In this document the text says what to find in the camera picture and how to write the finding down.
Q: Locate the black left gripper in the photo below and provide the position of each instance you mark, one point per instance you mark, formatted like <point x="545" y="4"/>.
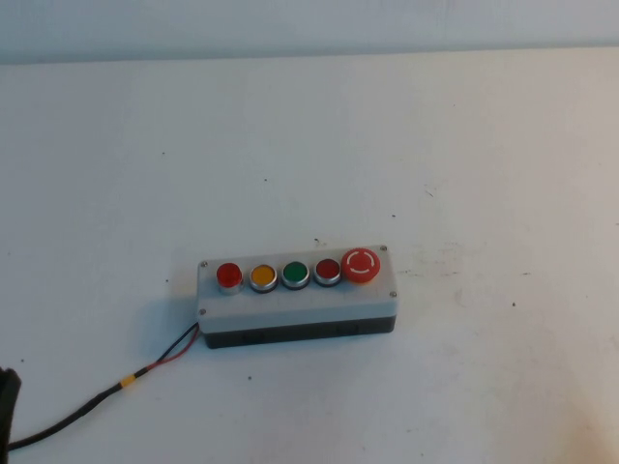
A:
<point x="8" y="401"/>

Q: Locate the red emergency stop mushroom button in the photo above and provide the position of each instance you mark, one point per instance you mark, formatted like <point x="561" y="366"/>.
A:
<point x="360" y="265"/>

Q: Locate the green push button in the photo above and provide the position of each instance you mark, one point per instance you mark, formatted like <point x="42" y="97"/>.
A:
<point x="294" y="273"/>

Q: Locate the yellow push button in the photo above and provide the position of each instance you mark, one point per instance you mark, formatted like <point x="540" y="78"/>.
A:
<point x="262" y="276"/>

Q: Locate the flat red push button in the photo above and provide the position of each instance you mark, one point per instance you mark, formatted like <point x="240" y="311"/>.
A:
<point x="327" y="269"/>

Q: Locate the grey black push button box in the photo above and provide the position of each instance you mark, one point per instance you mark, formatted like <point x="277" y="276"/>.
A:
<point x="300" y="304"/>

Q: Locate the red domed light button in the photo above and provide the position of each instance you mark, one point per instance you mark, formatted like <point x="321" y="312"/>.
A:
<point x="229" y="276"/>

